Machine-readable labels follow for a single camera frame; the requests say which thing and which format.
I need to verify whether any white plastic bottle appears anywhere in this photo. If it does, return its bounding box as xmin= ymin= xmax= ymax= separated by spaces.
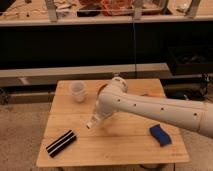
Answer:
xmin=86 ymin=113 xmax=103 ymax=129

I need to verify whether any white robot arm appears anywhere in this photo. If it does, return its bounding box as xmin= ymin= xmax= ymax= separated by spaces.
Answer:
xmin=95 ymin=77 xmax=213 ymax=139

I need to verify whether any orange bowl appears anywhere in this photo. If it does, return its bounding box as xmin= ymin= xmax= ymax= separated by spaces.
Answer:
xmin=97 ymin=84 xmax=107 ymax=96

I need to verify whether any clear plastic cup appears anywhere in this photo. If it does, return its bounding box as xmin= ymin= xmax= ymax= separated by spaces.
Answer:
xmin=69 ymin=81 xmax=86 ymax=103

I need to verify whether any orange carrot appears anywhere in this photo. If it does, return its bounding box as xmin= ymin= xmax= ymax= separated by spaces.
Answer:
xmin=141 ymin=92 xmax=164 ymax=97

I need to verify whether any wooden table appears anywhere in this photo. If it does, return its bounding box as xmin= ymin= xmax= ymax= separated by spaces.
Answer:
xmin=36 ymin=80 xmax=189 ymax=167

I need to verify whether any black white striped block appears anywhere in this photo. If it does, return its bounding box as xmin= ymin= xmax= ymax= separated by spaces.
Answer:
xmin=46 ymin=130 xmax=77 ymax=157

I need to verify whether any blue sponge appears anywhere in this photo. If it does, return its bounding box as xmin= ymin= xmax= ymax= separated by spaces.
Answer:
xmin=149 ymin=124 xmax=172 ymax=147

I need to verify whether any black bin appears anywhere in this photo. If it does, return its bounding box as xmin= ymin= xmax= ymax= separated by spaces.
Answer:
xmin=166 ymin=46 xmax=213 ymax=75

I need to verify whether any background workbench shelf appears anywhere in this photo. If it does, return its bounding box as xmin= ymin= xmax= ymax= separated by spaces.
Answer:
xmin=0 ymin=0 xmax=213 ymax=27

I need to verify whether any blue cable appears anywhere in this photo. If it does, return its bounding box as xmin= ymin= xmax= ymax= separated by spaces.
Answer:
xmin=131 ymin=18 xmax=138 ymax=80

